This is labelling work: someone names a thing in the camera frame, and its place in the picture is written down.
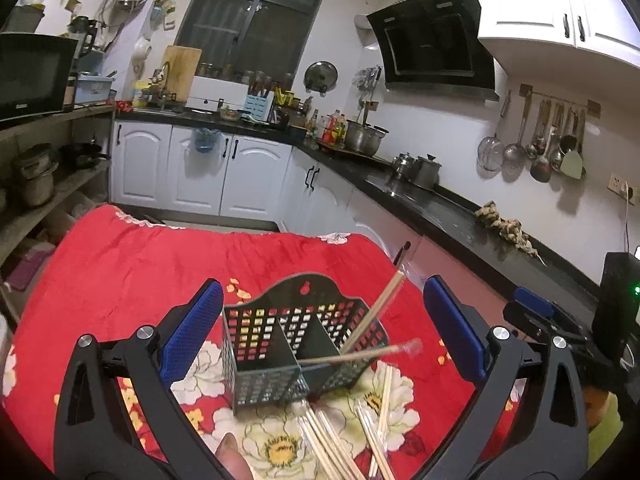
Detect small lidded steel pot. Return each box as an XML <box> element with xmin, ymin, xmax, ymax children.
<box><xmin>412</xmin><ymin>154</ymin><xmax>443</xmax><ymax>190</ymax></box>

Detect wooden cutting board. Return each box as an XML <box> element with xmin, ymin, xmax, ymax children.
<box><xmin>161</xmin><ymin>45</ymin><xmax>203</xmax><ymax>103</ymax></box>

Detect white base cabinets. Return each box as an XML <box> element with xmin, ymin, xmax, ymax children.
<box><xmin>110</xmin><ymin>120</ymin><xmax>353</xmax><ymax>233</ymax></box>

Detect black range hood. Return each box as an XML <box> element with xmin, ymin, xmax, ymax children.
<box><xmin>366</xmin><ymin>0</ymin><xmax>501</xmax><ymax>102</ymax></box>

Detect purple storage box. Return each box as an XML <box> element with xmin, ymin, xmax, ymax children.
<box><xmin>7</xmin><ymin>250</ymin><xmax>53</xmax><ymax>291</ymax></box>

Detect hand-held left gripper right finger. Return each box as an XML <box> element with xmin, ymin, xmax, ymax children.
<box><xmin>415</xmin><ymin>275</ymin><xmax>591</xmax><ymax>480</ymax></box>

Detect row of glass jars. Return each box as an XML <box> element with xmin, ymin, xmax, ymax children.
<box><xmin>195</xmin><ymin>62</ymin><xmax>251</xmax><ymax>83</ymax></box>

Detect plastic-wrapped wooden chopstick pair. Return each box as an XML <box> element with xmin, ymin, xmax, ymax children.
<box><xmin>299</xmin><ymin>338</ymin><xmax>423</xmax><ymax>365</ymax></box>
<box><xmin>340</xmin><ymin>270</ymin><xmax>406</xmax><ymax>354</ymax></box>

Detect steel pot lid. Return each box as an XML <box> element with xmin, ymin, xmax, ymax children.
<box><xmin>304</xmin><ymin>61</ymin><xmax>341</xmax><ymax>95</ymax></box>

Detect white power cable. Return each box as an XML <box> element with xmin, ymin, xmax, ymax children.
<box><xmin>620</xmin><ymin>182</ymin><xmax>637</xmax><ymax>256</ymax></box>

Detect wooden shelf unit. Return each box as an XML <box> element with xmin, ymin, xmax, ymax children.
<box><xmin>0</xmin><ymin>105</ymin><xmax>117</xmax><ymax>271</ymax></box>

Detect small hanging kitchen tools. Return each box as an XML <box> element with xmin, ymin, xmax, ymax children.
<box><xmin>357</xmin><ymin>67</ymin><xmax>383</xmax><ymax>101</ymax></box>

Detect white wall cabinet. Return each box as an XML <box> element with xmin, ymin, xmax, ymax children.
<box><xmin>477</xmin><ymin>0</ymin><xmax>640</xmax><ymax>68</ymax></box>

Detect dark blender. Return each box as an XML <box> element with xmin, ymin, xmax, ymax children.
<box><xmin>70</xmin><ymin>16</ymin><xmax>98</xmax><ymax>56</ymax></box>

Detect blue knife block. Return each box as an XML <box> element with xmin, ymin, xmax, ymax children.
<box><xmin>244</xmin><ymin>71</ymin><xmax>281</xmax><ymax>120</ymax></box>

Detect black wok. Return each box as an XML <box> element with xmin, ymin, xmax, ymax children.
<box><xmin>60</xmin><ymin>141</ymin><xmax>103</xmax><ymax>168</ymax></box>

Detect kitchen faucet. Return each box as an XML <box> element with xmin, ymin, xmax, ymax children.
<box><xmin>150</xmin><ymin>62</ymin><xmax>175</xmax><ymax>111</ymax></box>

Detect black plastic utensil basket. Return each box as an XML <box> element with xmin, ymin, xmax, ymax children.
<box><xmin>221</xmin><ymin>272</ymin><xmax>390</xmax><ymax>415</ymax></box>

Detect white rectangular box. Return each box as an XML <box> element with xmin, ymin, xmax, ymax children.
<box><xmin>192</xmin><ymin>76</ymin><xmax>251</xmax><ymax>108</ymax></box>

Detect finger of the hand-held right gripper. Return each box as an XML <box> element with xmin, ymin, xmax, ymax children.
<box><xmin>502</xmin><ymin>286</ymin><xmax>596</xmax><ymax>356</ymax></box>

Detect dark framed window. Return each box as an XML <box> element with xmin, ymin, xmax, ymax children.
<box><xmin>175</xmin><ymin>0</ymin><xmax>335</xmax><ymax>81</ymax></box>

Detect blue plastic bag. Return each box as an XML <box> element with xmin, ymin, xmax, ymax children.
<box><xmin>192</xmin><ymin>127</ymin><xmax>222</xmax><ymax>155</ymax></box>

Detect wall utensil rail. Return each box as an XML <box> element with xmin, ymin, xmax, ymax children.
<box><xmin>519</xmin><ymin>84</ymin><xmax>601</xmax><ymax>117</ymax></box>

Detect light blue container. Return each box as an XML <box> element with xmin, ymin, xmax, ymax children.
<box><xmin>74</xmin><ymin>75</ymin><xmax>113</xmax><ymax>107</ymax></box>

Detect row of hanging cooking utensils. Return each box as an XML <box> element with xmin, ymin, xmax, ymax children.
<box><xmin>502</xmin><ymin>91</ymin><xmax>588</xmax><ymax>183</ymax></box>

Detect wire mesh strainer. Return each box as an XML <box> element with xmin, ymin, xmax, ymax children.
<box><xmin>476</xmin><ymin>91</ymin><xmax>512</xmax><ymax>173</ymax></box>

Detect cluster of condiment bottles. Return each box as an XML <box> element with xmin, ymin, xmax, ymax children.
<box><xmin>305</xmin><ymin>109</ymin><xmax>348</xmax><ymax>147</ymax></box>

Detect large steel stockpot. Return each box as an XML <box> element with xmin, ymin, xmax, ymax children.
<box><xmin>344</xmin><ymin>119</ymin><xmax>390</xmax><ymax>157</ymax></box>

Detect garlic bunch on counter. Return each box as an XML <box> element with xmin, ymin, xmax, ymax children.
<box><xmin>474</xmin><ymin>201</ymin><xmax>548</xmax><ymax>266</ymax></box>

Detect black microwave oven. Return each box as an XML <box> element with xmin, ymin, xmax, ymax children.
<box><xmin>0</xmin><ymin>32</ymin><xmax>80</xmax><ymax>121</ymax></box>

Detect person's right hand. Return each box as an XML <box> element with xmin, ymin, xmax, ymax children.
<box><xmin>582</xmin><ymin>387</ymin><xmax>610</xmax><ymax>430</ymax></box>

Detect stacked old pots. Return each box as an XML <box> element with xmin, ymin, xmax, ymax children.
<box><xmin>12</xmin><ymin>144</ymin><xmax>56</xmax><ymax>208</ymax></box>

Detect wooden tray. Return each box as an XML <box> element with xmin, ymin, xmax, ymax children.
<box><xmin>317</xmin><ymin>140</ymin><xmax>391</xmax><ymax>163</ymax></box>

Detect person's left hand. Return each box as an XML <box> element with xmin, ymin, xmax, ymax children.
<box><xmin>215</xmin><ymin>432</ymin><xmax>256</xmax><ymax>480</ymax></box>

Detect steel kettle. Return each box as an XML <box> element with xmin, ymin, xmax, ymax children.
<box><xmin>390</xmin><ymin>151</ymin><xmax>417</xmax><ymax>181</ymax></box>

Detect red floral blanket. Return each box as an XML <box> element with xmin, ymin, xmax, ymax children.
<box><xmin>0</xmin><ymin>204</ymin><xmax>531</xmax><ymax>480</ymax></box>

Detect pile of chopsticks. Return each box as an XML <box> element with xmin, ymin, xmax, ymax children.
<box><xmin>295</xmin><ymin>365</ymin><xmax>401</xmax><ymax>480</ymax></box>

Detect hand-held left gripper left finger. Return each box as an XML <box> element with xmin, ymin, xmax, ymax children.
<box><xmin>52</xmin><ymin>280</ymin><xmax>236</xmax><ymax>480</ymax></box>

